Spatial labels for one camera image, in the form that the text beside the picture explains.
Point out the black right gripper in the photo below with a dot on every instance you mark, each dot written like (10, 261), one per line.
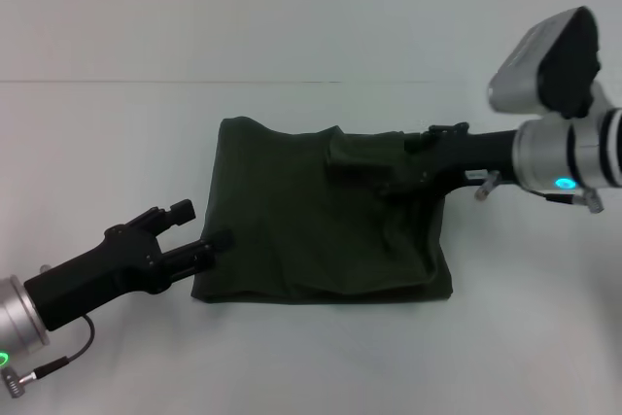
(471, 152)

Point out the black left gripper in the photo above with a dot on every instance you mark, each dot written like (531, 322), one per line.
(92, 274)

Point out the dark green shirt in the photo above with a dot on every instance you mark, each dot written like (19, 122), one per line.
(301, 220)

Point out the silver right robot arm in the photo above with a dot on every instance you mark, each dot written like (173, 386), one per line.
(568, 150)

